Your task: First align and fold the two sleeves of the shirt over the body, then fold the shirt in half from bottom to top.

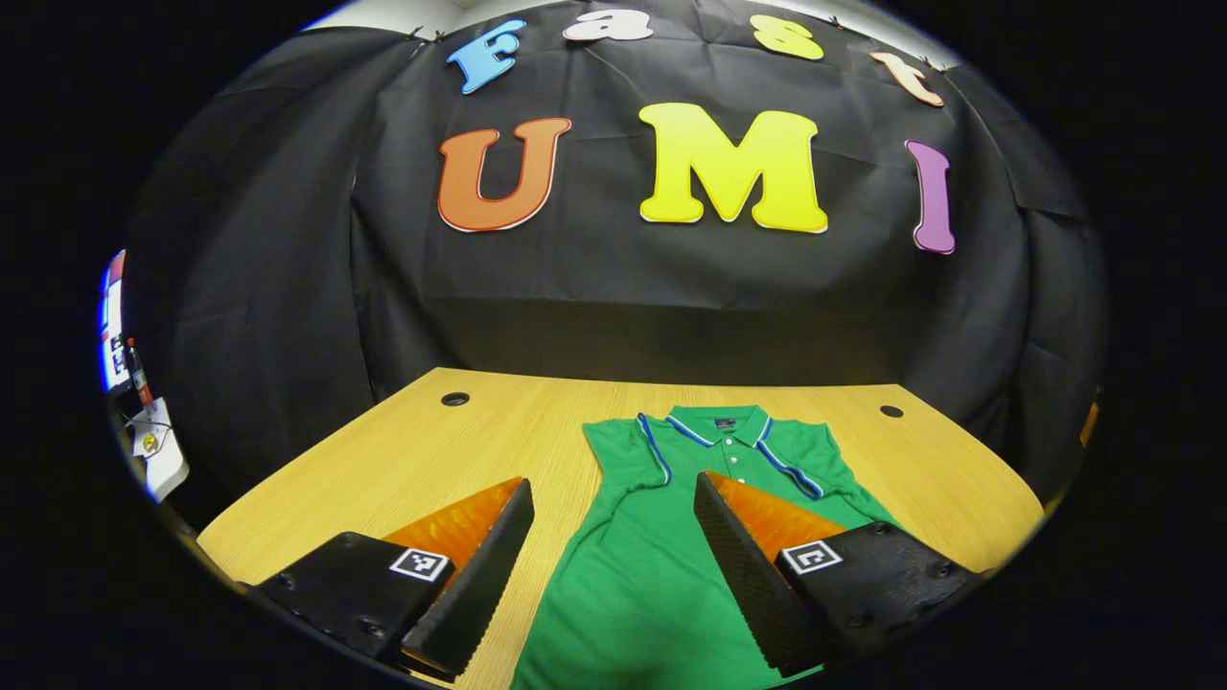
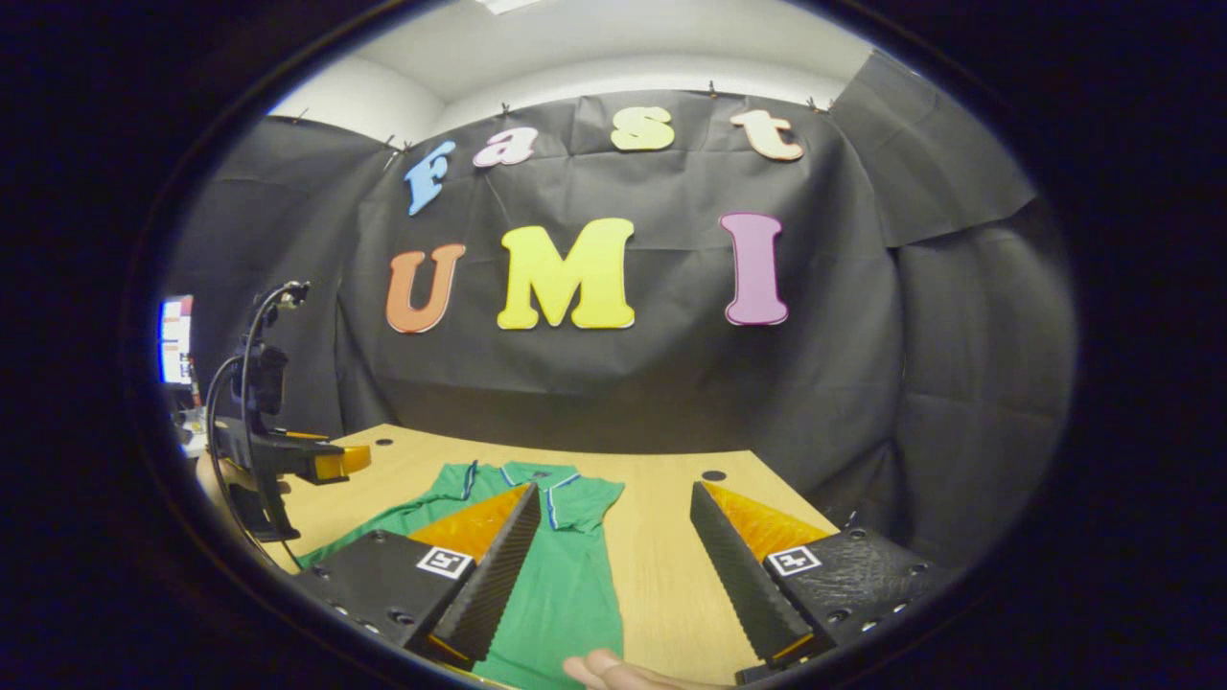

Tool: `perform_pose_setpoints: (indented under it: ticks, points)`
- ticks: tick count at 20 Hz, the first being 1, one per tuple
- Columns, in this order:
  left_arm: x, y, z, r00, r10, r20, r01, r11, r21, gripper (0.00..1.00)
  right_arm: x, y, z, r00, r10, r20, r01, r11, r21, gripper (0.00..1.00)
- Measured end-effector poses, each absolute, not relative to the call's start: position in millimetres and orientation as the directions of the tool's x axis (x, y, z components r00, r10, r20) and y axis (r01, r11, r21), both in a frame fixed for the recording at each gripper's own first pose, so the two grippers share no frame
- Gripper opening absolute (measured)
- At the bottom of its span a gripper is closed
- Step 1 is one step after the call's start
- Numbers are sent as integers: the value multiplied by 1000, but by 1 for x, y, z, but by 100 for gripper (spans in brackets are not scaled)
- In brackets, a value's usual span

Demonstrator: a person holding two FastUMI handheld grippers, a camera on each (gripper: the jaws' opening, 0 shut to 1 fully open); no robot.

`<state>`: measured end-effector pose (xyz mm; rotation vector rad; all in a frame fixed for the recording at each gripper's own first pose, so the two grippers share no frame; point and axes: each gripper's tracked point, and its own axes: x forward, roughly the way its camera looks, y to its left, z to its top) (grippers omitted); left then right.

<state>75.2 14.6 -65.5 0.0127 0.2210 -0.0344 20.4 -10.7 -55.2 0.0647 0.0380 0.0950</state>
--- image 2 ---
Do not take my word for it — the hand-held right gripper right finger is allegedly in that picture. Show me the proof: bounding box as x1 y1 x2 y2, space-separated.
688 481 960 686

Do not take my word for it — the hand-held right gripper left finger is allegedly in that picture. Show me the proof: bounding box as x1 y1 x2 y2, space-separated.
292 482 544 672

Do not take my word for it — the green T-shirt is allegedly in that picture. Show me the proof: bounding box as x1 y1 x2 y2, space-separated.
297 461 626 690

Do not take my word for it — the computer monitor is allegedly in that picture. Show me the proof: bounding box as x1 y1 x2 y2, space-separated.
158 295 195 386

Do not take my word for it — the black backdrop cloth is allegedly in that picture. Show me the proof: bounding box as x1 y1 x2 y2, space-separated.
168 53 1075 566

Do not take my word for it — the black cable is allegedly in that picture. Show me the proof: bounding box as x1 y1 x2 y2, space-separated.
204 280 312 568

